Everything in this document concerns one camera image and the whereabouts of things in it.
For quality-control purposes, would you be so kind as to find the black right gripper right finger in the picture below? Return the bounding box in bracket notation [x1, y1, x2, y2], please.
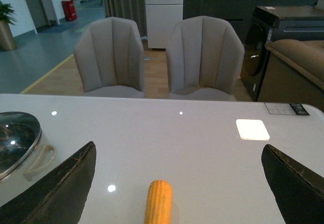
[261, 144, 323, 223]

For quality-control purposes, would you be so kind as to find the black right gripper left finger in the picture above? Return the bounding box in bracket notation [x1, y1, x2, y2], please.
[1, 141, 96, 223]

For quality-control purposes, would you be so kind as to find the glass pot lid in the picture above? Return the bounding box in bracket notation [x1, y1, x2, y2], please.
[1, 111, 42, 180]

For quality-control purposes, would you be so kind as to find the yellow corn cob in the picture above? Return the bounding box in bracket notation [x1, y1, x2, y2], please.
[144, 180, 172, 223]

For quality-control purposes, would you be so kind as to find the green plant in gold pot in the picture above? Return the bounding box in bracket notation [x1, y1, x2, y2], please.
[1, 2, 17, 51]

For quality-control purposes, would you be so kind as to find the label sticker on table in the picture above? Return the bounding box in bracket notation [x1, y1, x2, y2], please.
[264, 103, 309, 116]

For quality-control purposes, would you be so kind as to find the tan sofa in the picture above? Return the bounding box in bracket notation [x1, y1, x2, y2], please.
[258, 39, 323, 110]

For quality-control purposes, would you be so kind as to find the left beige upholstered chair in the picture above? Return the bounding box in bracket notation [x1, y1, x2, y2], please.
[73, 17, 145, 98]

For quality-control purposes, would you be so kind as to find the beige upholstered chair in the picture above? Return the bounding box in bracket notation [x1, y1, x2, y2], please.
[166, 16, 245, 102]
[73, 17, 145, 98]

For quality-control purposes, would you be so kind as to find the right beige upholstered chair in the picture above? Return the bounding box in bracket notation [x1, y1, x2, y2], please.
[166, 16, 245, 102]

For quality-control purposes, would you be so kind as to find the black washing machine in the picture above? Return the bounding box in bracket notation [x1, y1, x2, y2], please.
[239, 6, 324, 102]

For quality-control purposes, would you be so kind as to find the red bin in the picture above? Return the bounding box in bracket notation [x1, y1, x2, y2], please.
[62, 0, 77, 21]

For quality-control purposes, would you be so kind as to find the dark kitchen counter cabinet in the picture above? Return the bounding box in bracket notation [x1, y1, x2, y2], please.
[183, 0, 314, 42]

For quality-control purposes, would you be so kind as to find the beige curtain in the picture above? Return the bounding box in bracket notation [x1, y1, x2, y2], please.
[102, 0, 147, 37]

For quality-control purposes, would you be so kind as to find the white refrigerator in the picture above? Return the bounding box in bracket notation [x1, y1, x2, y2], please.
[145, 0, 183, 49]

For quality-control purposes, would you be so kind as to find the cream pot with handle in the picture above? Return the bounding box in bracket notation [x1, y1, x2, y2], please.
[1, 132, 58, 206]

